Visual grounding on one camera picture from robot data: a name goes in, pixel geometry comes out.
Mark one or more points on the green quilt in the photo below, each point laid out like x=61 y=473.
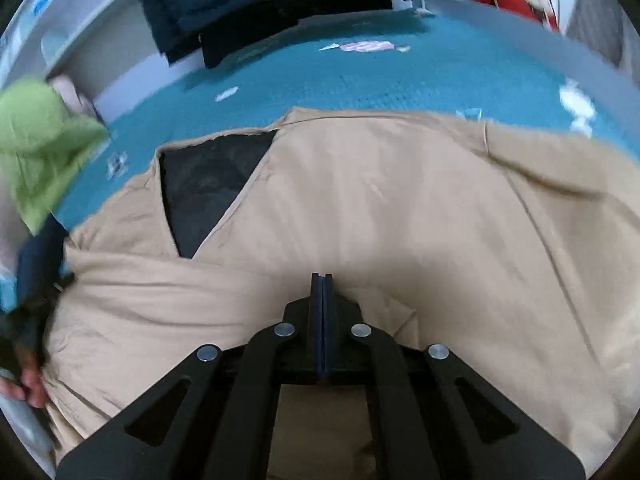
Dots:
x=40 y=150

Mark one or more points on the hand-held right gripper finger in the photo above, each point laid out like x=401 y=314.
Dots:
x=321 y=330
x=328 y=330

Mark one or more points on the pink pillow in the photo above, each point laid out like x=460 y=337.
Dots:
x=72 y=95

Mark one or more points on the black hanging garment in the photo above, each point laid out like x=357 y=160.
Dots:
x=260 y=35

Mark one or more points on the beige coat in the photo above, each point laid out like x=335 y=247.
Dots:
x=375 y=200

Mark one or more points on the navy folded cloth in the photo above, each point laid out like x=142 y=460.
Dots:
x=42 y=260

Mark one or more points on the white wardrobe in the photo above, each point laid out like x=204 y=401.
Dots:
x=75 y=25

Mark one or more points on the person's left hand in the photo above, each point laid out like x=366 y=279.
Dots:
x=32 y=390

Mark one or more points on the teal patterned bedspread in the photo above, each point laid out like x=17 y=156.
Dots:
x=400 y=75

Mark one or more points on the grey ribbed panel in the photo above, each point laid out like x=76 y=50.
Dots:
x=595 y=20

